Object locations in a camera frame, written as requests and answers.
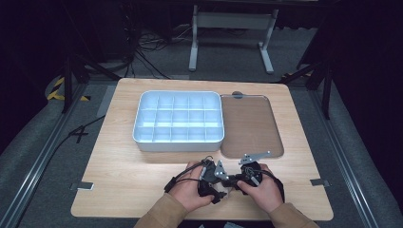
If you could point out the aluminium floor rail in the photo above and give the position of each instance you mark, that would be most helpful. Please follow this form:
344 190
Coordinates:
38 164
342 158

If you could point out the person's left hand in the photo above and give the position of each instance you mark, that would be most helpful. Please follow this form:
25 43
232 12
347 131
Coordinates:
190 193

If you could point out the black tripod stand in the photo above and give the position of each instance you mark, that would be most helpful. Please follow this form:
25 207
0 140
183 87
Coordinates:
77 72
320 76

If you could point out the clear tinted box lid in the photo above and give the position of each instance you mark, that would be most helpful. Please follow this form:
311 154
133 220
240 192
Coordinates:
250 126

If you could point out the yellow black hazard tape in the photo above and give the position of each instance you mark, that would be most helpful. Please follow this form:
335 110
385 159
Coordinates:
57 91

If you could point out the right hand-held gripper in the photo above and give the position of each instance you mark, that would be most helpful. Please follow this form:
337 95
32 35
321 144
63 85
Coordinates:
252 172

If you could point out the white divided storage box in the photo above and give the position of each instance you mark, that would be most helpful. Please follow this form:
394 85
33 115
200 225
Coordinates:
179 120

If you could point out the metal table bracket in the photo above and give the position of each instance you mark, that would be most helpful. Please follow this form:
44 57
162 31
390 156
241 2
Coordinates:
320 182
83 186

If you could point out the grey metal stand frame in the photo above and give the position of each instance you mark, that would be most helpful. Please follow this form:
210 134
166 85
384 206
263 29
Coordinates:
233 20

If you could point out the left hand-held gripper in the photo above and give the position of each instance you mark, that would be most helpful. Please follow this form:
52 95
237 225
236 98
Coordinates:
211 177

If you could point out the person's right hand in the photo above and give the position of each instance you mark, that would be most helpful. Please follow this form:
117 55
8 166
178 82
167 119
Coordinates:
266 194

